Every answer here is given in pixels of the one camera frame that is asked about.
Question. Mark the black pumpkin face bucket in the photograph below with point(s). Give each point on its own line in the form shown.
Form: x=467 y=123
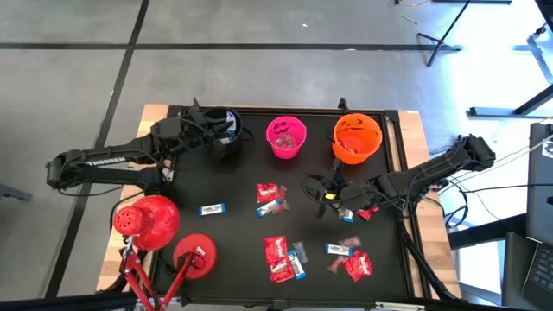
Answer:
x=235 y=149

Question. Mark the dark grey open laptop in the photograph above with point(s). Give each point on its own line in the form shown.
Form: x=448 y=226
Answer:
x=514 y=268

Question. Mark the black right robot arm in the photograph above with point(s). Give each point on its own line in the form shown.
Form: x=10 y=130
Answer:
x=432 y=173

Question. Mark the grey laptop with sticker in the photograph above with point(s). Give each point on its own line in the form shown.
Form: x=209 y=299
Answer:
x=540 y=194

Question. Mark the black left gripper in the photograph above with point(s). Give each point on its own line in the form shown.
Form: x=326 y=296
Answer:
x=203 y=129

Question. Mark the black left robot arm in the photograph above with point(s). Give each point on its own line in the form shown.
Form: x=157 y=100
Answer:
x=108 y=166

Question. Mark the grey desk leg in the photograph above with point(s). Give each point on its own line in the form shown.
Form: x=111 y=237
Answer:
x=538 y=56

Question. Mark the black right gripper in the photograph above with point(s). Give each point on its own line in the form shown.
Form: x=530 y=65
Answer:
x=358 y=194

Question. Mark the dark grey stand foot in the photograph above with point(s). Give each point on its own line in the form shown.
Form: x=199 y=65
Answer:
x=15 y=193

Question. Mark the pink pumpkin face bucket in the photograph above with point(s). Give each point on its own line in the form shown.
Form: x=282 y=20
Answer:
x=286 y=154

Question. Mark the black tripod stand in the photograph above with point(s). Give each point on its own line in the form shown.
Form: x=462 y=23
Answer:
x=439 y=42

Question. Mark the red desk lamp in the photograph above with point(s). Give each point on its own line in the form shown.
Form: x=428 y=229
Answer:
x=151 y=220

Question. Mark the black desk leg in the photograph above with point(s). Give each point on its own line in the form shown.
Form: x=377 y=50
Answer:
x=497 y=112

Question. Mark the orange pumpkin face bucket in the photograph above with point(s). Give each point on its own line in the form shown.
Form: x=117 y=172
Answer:
x=354 y=159

